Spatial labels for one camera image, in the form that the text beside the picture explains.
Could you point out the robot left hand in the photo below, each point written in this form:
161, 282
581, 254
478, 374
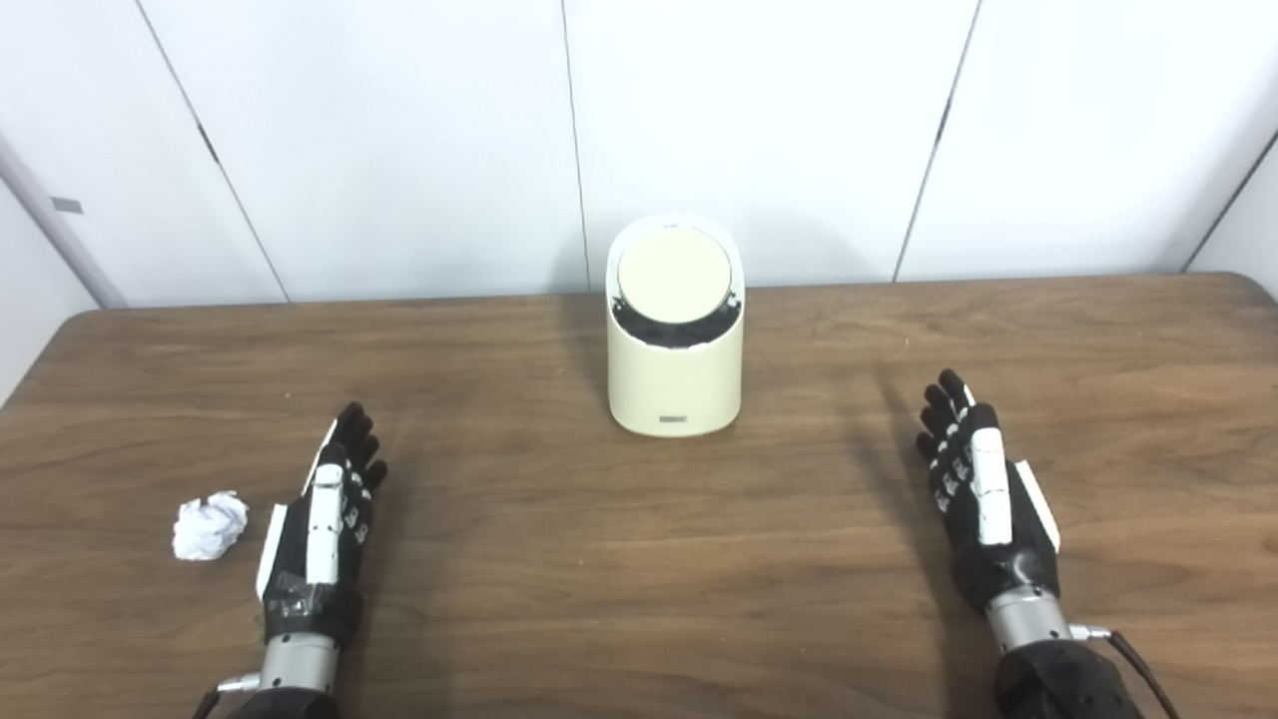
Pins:
321, 519

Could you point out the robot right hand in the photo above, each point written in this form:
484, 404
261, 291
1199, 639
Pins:
988, 499

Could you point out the white paper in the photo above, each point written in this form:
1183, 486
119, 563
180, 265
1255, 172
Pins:
210, 526

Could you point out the round cream bin lid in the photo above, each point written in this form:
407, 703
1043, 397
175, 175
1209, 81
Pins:
674, 275

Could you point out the cream-colored bin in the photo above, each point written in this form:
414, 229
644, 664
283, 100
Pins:
675, 379

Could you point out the gray wall corner strip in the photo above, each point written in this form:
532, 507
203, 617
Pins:
60, 225

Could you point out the small gray wall tag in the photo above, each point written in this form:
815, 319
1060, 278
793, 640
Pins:
68, 206

